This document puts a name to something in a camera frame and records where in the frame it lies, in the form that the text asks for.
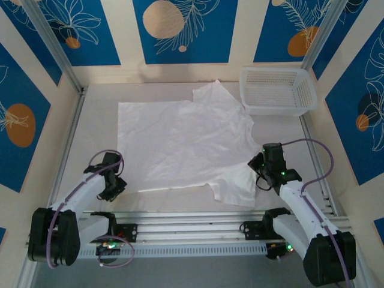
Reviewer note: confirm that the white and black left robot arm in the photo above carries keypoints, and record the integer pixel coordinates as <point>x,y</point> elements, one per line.
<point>81,192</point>

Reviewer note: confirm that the blue floral wall panel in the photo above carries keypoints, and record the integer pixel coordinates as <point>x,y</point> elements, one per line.
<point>210,45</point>
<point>99,48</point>
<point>33,51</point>
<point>339,45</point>
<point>270,39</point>
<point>21,84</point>
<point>354,120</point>

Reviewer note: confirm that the aluminium profile rail frame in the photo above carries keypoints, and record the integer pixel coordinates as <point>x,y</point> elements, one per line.
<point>186,228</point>

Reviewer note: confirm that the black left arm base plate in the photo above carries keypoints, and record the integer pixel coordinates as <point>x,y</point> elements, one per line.
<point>129,232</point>

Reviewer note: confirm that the black controller board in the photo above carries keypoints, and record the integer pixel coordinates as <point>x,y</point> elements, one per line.
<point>277,250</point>
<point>106,249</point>

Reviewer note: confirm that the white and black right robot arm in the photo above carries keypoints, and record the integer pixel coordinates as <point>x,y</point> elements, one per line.
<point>303,207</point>

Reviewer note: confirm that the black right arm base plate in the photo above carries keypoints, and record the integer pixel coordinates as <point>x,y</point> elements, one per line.
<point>252,231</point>

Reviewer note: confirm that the aluminium frame post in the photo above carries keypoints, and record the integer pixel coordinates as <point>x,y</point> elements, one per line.
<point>325,30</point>
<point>54,42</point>

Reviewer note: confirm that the white t-shirt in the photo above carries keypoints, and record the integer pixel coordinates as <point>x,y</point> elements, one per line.
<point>186,135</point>

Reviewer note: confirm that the white perforated plastic basket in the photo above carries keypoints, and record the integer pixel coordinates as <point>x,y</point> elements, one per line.
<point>279,90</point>

